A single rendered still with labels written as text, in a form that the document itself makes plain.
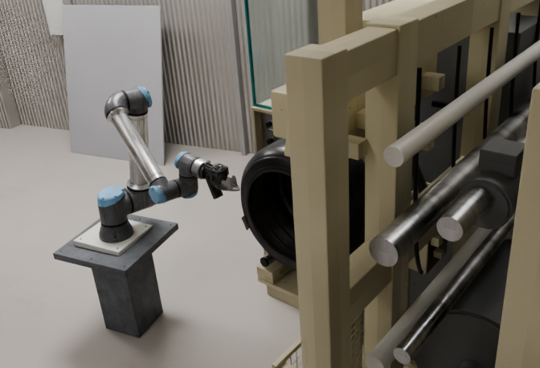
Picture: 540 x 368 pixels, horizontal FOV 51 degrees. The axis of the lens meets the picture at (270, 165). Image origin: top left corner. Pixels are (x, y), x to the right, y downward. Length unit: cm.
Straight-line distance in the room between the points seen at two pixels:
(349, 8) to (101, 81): 401
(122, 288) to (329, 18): 195
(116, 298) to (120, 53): 290
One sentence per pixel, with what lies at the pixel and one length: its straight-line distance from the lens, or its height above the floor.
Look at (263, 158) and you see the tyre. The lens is 218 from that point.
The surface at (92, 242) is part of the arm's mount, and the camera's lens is 334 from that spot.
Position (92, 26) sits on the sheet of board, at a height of 128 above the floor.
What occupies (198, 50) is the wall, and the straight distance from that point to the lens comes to 557.
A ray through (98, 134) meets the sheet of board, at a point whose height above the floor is 23.
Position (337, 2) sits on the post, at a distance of 223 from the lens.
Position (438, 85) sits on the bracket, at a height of 171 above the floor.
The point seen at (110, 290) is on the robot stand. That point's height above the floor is 31.
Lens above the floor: 230
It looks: 25 degrees down
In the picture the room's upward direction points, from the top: 4 degrees counter-clockwise
